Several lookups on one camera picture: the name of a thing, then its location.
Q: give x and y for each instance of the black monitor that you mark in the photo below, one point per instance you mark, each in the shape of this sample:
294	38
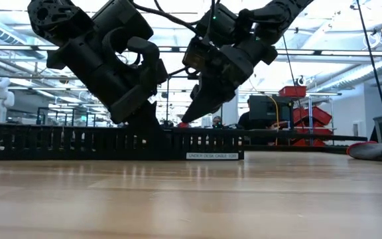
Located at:
264	108

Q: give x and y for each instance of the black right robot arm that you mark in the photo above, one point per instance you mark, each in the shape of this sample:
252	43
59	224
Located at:
277	13

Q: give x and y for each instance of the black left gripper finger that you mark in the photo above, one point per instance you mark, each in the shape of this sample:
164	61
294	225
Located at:
131	104
148	119

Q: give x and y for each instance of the black aluminium table frame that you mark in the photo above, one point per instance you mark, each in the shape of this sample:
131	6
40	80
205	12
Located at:
293	148

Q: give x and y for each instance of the black duct cover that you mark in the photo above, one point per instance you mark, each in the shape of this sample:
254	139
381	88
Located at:
293	136

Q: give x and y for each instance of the black frame enclosure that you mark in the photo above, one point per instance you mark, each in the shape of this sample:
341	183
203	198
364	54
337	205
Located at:
38	116

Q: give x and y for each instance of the white column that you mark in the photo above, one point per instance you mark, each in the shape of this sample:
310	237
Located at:
232	109

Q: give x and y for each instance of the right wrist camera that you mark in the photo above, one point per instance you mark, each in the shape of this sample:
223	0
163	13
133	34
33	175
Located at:
196	54

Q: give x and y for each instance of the metal rack with red bins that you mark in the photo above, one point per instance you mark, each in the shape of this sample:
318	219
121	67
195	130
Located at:
310	114

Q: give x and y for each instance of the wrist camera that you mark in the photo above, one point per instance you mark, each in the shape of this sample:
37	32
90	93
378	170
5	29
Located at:
149	53
196	54

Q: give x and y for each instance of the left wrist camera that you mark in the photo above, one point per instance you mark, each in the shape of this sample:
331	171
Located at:
149	53

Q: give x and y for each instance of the black grey work glove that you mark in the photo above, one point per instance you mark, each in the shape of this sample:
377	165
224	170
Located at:
376	151

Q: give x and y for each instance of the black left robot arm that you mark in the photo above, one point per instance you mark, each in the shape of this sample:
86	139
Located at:
61	20

